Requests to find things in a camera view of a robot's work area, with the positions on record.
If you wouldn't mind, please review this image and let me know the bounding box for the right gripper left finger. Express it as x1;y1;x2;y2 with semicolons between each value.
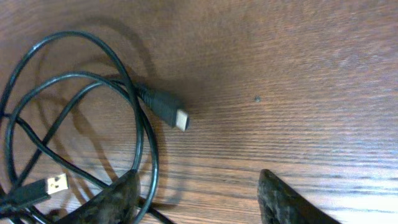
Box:
57;170;140;224

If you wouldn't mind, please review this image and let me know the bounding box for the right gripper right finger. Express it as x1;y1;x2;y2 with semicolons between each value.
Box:
257;169;339;224

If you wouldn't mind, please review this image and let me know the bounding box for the thin black cable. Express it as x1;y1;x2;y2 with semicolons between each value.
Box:
0;111;178;224

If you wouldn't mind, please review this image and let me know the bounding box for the black USB cable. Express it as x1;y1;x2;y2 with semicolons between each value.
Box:
0;30;190;224

